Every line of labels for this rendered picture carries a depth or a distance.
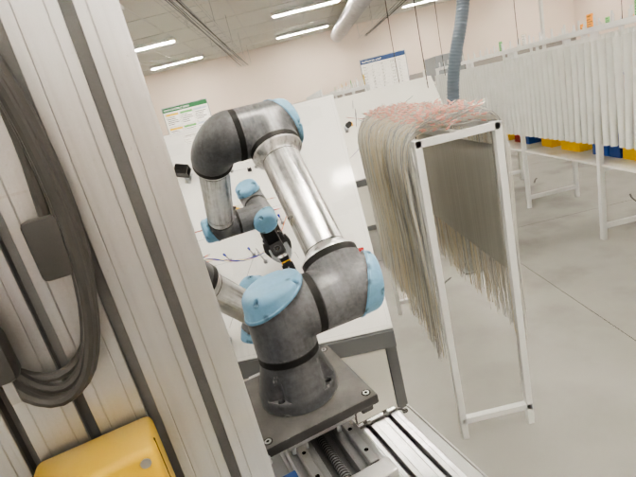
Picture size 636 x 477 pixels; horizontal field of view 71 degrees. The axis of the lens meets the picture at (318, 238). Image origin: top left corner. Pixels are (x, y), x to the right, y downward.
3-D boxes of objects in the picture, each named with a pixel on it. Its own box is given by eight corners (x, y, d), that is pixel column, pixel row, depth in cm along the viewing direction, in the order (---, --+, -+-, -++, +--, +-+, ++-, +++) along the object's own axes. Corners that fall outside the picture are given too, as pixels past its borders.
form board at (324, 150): (78, 397, 165) (75, 397, 163) (76, 160, 200) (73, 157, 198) (393, 328, 159) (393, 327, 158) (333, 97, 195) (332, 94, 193)
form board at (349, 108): (477, 238, 453) (454, 69, 406) (363, 266, 454) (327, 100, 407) (452, 221, 523) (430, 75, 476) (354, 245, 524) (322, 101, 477)
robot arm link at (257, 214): (246, 241, 134) (236, 221, 141) (281, 230, 137) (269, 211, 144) (242, 221, 128) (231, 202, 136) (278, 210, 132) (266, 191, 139)
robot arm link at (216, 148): (188, 151, 90) (210, 255, 133) (240, 138, 93) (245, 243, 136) (172, 110, 94) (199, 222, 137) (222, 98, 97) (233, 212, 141)
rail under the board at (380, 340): (397, 346, 159) (394, 330, 157) (80, 415, 164) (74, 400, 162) (394, 338, 164) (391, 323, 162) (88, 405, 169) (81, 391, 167)
